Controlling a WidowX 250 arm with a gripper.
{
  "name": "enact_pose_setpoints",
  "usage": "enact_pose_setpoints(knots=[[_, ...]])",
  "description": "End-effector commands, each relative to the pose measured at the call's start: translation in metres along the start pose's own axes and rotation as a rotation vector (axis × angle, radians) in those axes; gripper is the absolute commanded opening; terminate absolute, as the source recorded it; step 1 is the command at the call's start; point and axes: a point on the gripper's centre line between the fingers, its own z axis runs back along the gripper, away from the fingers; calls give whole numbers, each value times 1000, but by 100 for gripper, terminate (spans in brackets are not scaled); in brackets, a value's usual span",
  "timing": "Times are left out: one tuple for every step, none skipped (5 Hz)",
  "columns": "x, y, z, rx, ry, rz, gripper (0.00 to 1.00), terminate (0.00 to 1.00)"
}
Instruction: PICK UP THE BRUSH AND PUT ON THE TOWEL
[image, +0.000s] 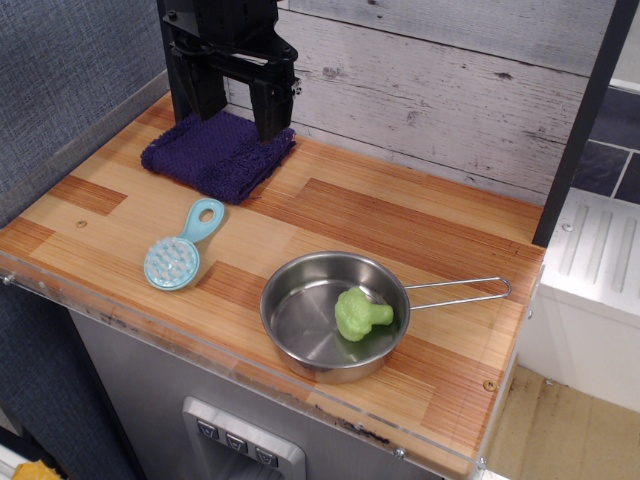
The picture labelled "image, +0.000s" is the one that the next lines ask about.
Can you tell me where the silver dispenser control panel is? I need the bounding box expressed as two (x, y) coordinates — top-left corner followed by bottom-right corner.
(182, 396), (307, 479)

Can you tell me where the light blue scrub brush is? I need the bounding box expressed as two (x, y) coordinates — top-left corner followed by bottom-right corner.
(143, 198), (225, 291)

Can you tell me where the yellow toy object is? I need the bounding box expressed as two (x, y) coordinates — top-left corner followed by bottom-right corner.
(11, 461), (62, 480)

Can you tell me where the black left frame post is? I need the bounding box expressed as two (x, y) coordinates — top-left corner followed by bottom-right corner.
(156, 0), (191, 123)

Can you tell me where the black frame post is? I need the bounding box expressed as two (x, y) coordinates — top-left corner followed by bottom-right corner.
(532, 0), (639, 248)
(156, 0), (191, 123)

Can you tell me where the stainless steel pan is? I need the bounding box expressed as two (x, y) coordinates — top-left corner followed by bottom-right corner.
(259, 250), (513, 385)

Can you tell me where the green toy broccoli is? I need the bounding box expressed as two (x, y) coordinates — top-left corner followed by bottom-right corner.
(334, 287), (394, 342)

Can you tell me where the black right frame post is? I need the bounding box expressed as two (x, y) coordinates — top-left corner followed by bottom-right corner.
(532, 0), (639, 248)

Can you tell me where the clear acrylic edge guard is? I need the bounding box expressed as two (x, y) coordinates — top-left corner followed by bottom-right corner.
(1, 254), (487, 479)

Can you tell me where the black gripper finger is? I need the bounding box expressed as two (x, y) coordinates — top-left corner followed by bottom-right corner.
(249, 76), (295, 143)
(172, 52), (226, 121)

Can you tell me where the purple folded towel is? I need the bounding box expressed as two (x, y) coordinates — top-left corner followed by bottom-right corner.
(141, 111), (295, 205)

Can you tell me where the stainless steel cabinet front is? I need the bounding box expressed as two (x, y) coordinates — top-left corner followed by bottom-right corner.
(71, 312), (435, 479)

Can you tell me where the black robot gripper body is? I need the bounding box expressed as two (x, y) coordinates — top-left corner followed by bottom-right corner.
(164, 1), (297, 86)

